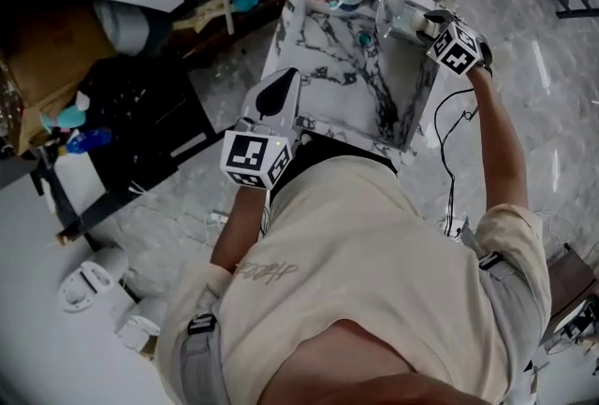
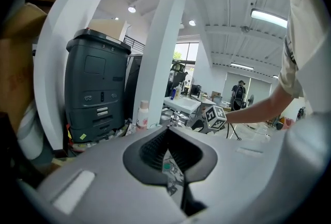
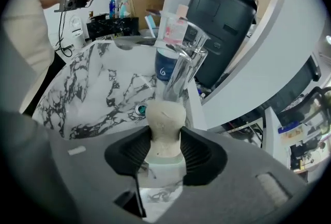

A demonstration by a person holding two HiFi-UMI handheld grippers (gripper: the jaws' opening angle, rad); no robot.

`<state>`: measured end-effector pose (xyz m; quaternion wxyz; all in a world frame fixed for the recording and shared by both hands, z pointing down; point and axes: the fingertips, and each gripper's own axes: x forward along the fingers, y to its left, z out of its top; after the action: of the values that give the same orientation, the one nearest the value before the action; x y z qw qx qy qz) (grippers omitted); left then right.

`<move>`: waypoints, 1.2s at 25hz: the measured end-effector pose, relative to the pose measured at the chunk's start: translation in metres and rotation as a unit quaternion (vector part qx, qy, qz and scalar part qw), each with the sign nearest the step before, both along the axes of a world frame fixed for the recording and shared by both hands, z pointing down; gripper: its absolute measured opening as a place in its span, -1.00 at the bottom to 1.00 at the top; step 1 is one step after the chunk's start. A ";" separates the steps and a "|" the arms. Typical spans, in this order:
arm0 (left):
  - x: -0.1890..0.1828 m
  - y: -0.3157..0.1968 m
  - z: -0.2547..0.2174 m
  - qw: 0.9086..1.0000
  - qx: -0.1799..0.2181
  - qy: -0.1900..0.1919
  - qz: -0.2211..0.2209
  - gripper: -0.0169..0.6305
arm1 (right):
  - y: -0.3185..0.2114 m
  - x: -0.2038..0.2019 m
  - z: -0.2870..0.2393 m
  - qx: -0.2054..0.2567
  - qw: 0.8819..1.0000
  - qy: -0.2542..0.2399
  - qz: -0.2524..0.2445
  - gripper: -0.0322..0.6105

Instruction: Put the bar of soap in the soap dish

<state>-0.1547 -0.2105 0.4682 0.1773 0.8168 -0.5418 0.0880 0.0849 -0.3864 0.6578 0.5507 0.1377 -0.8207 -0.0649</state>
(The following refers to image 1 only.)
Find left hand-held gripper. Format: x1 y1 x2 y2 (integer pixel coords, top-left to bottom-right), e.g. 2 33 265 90
219 67 304 192

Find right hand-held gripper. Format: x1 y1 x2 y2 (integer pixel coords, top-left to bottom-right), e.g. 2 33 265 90
413 8 494 78

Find clear plastic container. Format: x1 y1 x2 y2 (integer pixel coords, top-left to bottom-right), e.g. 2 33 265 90
386 3 434 44

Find person's right forearm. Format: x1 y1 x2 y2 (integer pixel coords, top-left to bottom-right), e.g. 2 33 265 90
467 65 533 217

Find person's left forearm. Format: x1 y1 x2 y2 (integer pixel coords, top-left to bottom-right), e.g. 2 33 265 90
210 181 272 276

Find chrome faucet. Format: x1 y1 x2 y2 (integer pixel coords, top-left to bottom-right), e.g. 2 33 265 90
373 0 406 39

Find marble sink cabinet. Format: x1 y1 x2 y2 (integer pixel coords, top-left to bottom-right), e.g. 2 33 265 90
259 0 446 168

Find person's black trousers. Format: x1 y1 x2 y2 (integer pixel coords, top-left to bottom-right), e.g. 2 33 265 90
269 130 399 203

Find white wooden plank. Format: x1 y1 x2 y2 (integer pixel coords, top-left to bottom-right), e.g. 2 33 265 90
219 0 236 36

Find black metal table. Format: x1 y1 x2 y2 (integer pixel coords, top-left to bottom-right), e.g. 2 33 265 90
27 56 226 245

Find blue plastic bottle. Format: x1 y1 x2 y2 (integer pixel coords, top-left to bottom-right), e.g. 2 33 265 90
65 127 114 154

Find person's beige t-shirt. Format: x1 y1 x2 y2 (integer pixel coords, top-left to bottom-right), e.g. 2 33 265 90
153 154 553 405

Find teal spray bottle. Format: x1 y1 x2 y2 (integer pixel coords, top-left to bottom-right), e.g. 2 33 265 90
39 106 88 131

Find large open cardboard box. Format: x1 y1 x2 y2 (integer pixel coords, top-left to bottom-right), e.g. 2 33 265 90
0 3 118 156

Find white toilet with open seat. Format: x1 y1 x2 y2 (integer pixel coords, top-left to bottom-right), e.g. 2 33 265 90
58 246 141 313

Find white toilet with closed lid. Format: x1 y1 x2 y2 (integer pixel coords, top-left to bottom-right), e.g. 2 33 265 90
116 299 168 353

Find person's bare neck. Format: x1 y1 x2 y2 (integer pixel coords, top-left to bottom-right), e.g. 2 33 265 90
259 318 474 405

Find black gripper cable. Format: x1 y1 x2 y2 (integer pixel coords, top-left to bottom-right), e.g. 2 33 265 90
432 87 478 239

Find grey shoulder strap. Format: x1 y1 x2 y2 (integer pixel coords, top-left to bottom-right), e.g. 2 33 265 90
460 218 553 343
180 311 226 405

